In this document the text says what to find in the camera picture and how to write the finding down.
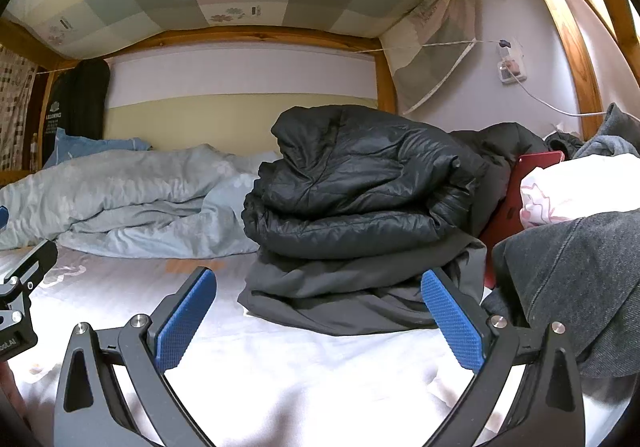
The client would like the brown patterned curtain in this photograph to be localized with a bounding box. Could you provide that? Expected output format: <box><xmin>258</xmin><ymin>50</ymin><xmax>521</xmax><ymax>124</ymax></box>
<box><xmin>0</xmin><ymin>44</ymin><xmax>38</xmax><ymax>173</ymax></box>

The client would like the hanging checked cloth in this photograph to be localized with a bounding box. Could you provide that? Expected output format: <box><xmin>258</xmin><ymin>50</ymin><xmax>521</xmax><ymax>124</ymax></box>
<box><xmin>381</xmin><ymin>0</ymin><xmax>478</xmax><ymax>115</ymax></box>

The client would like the black hanging bag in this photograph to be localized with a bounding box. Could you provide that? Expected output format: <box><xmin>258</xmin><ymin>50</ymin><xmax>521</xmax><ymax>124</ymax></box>
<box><xmin>42</xmin><ymin>58</ymin><xmax>112</xmax><ymax>163</ymax></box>

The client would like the red flat case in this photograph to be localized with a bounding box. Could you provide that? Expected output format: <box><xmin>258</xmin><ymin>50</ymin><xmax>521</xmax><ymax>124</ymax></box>
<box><xmin>475</xmin><ymin>150</ymin><xmax>566</xmax><ymax>290</ymax></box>

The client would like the white pillow pink print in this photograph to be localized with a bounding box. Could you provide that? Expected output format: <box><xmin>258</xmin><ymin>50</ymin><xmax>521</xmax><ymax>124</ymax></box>
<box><xmin>519</xmin><ymin>153</ymin><xmax>640</xmax><ymax>228</ymax></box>

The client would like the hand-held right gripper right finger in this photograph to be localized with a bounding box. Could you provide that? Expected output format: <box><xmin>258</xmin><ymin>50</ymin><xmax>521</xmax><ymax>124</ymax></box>
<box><xmin>420</xmin><ymin>268</ymin><xmax>587</xmax><ymax>447</ymax></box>

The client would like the white bed sheet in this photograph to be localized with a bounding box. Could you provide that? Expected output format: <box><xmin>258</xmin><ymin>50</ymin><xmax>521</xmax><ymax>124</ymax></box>
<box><xmin>0</xmin><ymin>247</ymin><xmax>626</xmax><ymax>447</ymax></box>

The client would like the white charging cable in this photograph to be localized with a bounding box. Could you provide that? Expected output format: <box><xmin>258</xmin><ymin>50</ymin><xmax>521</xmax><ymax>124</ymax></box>
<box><xmin>515</xmin><ymin>74</ymin><xmax>608</xmax><ymax>118</ymax></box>

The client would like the light blue duvet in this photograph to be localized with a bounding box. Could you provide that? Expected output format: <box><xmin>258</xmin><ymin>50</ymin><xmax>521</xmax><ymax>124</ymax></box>
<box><xmin>0</xmin><ymin>143</ymin><xmax>281</xmax><ymax>260</ymax></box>

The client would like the white wall socket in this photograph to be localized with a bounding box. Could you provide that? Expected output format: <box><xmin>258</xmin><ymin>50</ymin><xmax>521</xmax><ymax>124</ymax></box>
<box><xmin>496</xmin><ymin>38</ymin><xmax>528</xmax><ymax>85</ymax></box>

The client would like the grey hoodie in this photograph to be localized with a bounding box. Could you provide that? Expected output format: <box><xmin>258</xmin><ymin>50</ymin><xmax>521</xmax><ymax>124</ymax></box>
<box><xmin>545</xmin><ymin>102</ymin><xmax>640</xmax><ymax>160</ymax></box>

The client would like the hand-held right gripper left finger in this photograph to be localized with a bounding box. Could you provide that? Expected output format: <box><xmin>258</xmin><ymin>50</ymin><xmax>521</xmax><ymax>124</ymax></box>
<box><xmin>52</xmin><ymin>266</ymin><xmax>218</xmax><ymax>447</ymax></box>

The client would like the grey folded garment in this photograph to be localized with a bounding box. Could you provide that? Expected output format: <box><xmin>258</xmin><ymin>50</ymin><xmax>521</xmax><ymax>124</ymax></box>
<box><xmin>237</xmin><ymin>232</ymin><xmax>488</xmax><ymax>337</ymax></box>

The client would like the blue pillow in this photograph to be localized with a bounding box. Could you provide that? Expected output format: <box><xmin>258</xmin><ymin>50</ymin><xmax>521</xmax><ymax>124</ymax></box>
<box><xmin>42</xmin><ymin>127</ymin><xmax>153</xmax><ymax>168</ymax></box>

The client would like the dark crumpled jacket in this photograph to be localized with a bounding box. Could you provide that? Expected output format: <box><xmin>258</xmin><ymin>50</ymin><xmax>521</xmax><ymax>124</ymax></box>
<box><xmin>450</xmin><ymin>122</ymin><xmax>548</xmax><ymax>238</ymax></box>

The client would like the wooden bunk bed frame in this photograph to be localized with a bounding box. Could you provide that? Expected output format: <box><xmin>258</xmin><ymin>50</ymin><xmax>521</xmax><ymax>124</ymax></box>
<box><xmin>0</xmin><ymin>0</ymin><xmax>640</xmax><ymax>173</ymax></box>

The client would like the dark grey denim garment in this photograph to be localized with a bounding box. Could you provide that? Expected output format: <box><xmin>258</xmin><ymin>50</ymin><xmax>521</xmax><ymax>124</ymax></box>
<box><xmin>482</xmin><ymin>210</ymin><xmax>640</xmax><ymax>380</ymax></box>

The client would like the black puffer jacket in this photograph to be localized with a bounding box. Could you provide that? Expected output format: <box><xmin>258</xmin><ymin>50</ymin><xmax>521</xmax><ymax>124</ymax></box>
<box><xmin>241</xmin><ymin>104</ymin><xmax>491</xmax><ymax>248</ymax></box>

